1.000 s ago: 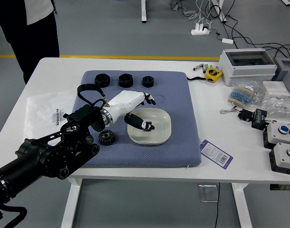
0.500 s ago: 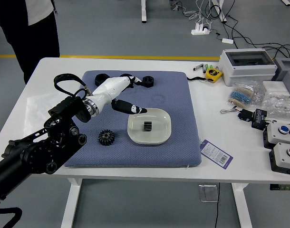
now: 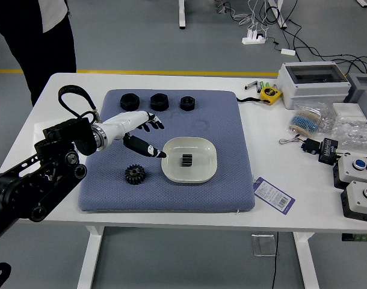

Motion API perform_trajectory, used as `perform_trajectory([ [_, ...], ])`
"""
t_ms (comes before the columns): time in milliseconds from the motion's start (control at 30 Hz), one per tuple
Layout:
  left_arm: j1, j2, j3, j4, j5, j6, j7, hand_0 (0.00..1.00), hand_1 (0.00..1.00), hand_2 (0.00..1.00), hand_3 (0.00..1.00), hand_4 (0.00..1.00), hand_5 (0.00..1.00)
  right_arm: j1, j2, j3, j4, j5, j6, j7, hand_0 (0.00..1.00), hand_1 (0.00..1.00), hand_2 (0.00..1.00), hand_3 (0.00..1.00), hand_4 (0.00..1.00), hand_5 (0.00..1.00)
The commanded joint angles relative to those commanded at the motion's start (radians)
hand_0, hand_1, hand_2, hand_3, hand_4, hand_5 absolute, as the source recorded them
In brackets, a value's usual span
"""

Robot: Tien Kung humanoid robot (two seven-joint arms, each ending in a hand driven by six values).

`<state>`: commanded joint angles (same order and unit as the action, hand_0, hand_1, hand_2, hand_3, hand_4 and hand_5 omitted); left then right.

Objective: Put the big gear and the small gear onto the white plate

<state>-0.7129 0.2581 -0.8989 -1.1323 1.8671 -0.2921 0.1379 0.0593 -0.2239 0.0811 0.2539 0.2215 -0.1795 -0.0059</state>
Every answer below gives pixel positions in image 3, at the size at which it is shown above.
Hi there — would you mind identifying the clear plastic holder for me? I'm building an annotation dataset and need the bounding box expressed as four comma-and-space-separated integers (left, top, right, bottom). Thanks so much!
251, 234, 277, 257

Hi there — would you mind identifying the grey electrical enclosure box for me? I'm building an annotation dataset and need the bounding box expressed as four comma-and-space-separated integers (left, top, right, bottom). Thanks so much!
276, 61, 351, 110

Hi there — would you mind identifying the white square dish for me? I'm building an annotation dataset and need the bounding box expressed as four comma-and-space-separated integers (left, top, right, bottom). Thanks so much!
161, 136, 218, 184

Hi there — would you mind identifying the white black-fingered left robot hand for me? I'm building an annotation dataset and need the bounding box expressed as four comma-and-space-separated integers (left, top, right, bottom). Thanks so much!
102, 110, 168, 160

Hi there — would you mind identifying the black cable under table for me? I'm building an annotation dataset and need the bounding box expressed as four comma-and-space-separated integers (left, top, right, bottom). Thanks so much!
271, 231, 280, 289

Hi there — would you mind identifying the big black hex nut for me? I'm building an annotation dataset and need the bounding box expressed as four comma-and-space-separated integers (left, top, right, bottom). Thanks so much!
119, 93, 140, 112
149, 93, 170, 112

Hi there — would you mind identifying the red push-button box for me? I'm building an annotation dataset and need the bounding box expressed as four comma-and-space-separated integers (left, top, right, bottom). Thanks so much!
340, 179, 367, 223

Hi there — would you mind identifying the blue yellow push-button box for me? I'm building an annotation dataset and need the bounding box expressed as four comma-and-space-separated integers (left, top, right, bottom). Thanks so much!
332, 155, 367, 190

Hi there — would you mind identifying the big black gear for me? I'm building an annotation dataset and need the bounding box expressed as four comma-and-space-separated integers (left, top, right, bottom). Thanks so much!
125, 164, 146, 185

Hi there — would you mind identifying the clear bubble wrap bag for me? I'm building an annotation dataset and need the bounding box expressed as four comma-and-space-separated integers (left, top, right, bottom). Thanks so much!
330, 116, 367, 154

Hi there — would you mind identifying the white power strip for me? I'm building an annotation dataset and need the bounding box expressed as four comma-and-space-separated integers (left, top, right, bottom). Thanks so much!
241, 30, 267, 46

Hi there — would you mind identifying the blue-grey cushion mat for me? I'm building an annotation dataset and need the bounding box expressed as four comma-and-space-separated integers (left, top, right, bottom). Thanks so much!
77, 89, 256, 213

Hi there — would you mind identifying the black servo with wires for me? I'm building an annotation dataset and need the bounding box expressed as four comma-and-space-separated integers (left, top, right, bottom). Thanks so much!
279, 135, 322, 155

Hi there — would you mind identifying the person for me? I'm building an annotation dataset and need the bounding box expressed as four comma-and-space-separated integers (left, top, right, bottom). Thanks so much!
0, 0, 78, 108

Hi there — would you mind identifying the black table control panel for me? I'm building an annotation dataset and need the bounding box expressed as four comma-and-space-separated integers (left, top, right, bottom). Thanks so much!
341, 233, 367, 242

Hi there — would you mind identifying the white background table leg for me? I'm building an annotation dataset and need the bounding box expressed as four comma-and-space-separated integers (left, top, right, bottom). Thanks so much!
177, 0, 189, 30
267, 0, 288, 30

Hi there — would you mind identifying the black robot body cable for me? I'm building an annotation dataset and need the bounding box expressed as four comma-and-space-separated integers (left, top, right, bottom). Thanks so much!
0, 262, 13, 289

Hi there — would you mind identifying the clear bag of parts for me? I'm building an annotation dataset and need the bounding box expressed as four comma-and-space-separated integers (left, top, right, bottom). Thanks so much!
293, 101, 336, 133

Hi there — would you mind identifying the white floor cable bundle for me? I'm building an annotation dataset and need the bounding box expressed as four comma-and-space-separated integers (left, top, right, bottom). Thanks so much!
231, 0, 270, 36

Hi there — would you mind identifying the black floor cable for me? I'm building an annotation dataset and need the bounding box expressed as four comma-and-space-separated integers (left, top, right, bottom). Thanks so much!
263, 0, 367, 76

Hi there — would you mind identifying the yellow tape measure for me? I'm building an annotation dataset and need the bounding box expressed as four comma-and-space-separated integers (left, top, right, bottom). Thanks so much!
236, 86, 283, 105

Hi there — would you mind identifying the purple label tag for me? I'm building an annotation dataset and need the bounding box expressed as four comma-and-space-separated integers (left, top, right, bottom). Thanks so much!
252, 176, 295, 214

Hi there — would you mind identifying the black power module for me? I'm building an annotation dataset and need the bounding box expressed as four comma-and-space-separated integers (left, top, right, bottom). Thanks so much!
318, 137, 341, 166

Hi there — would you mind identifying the small black nut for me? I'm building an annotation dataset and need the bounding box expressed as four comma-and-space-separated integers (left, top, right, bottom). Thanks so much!
179, 96, 196, 112

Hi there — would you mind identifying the blue resistor strip bundle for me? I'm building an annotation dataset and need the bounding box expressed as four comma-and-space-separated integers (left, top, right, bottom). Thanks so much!
288, 108, 322, 134

